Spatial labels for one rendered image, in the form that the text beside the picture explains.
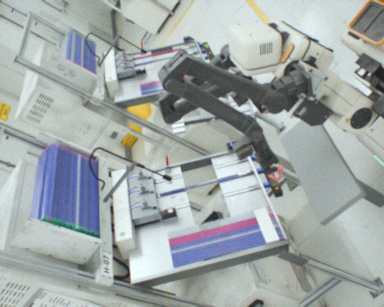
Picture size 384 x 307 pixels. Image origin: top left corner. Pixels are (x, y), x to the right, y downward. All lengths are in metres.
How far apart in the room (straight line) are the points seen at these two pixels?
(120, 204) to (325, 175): 1.00
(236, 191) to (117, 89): 1.37
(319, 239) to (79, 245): 1.53
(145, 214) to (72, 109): 1.19
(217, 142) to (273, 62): 1.79
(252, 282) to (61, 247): 0.93
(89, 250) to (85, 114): 1.36
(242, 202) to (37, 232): 0.96
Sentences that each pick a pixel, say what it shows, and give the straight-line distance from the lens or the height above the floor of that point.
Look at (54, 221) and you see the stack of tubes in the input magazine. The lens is 1.83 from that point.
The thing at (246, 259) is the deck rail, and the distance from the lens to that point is 1.93.
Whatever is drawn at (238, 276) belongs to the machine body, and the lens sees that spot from 2.26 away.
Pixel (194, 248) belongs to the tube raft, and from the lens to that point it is 1.95.
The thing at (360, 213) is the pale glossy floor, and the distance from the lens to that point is 2.66.
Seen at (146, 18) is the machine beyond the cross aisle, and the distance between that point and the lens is 6.54.
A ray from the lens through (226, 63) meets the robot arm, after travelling 1.84.
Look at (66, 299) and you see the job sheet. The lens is 1.97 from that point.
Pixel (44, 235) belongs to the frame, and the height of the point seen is 1.62.
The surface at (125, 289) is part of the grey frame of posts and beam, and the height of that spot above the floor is 1.24.
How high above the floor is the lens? 2.13
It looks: 30 degrees down
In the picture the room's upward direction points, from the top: 64 degrees counter-clockwise
